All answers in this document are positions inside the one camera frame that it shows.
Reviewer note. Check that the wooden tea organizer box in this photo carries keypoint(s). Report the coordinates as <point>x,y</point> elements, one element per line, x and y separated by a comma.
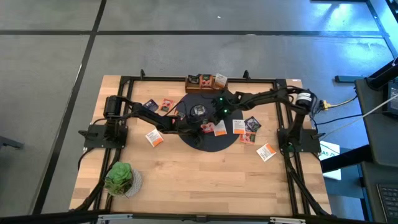
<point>205,90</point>

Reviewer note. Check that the black desk beam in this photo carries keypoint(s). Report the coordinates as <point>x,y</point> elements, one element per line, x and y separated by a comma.
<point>345,158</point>

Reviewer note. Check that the black metal table frame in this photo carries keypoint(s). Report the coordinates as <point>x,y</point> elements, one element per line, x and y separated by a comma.
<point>155,79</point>

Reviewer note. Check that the round dark woven placemat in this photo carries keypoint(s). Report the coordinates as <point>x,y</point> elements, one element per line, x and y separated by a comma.
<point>217,143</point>

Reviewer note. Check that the white orange Tazo packet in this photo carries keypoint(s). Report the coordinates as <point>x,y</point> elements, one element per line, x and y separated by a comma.
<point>266,152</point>
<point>238,126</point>
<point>154,137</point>
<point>220,128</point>
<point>220,81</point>

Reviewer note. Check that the black camera rig bar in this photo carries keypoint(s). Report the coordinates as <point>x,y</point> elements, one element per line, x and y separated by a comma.
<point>199,218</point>

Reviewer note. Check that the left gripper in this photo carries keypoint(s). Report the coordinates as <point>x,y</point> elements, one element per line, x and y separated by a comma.
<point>194,126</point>

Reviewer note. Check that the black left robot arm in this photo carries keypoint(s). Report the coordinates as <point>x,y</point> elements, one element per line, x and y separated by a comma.
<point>149,115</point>

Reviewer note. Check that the blue-grey floor bar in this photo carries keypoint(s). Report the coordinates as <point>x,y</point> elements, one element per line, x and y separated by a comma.
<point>348,79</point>

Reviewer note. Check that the laptop screen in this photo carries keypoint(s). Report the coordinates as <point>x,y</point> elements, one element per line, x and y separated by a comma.
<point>394,99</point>

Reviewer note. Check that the black keyboard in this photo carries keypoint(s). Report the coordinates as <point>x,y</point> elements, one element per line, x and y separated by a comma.
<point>390,202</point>

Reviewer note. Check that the grey furniture foot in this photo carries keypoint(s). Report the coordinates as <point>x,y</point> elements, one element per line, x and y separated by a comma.
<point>12,143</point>

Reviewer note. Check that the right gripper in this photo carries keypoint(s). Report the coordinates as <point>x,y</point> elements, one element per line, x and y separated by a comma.
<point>228,104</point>

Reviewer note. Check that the potted green succulent plant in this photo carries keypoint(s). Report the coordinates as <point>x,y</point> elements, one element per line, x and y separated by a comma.
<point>122,179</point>

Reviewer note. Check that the yellow power plug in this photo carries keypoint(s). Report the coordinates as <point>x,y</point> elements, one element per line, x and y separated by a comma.
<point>325,104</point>

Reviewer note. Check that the black desk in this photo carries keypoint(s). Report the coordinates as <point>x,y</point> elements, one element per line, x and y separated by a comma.
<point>376,140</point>

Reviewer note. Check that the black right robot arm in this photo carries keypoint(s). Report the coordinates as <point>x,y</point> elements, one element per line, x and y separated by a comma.
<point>267,96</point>

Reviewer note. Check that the black grey tea packet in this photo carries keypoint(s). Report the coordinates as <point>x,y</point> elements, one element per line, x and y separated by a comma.
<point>199,110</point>

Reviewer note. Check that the white printed sign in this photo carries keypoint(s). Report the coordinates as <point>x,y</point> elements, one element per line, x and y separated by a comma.
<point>332,149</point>

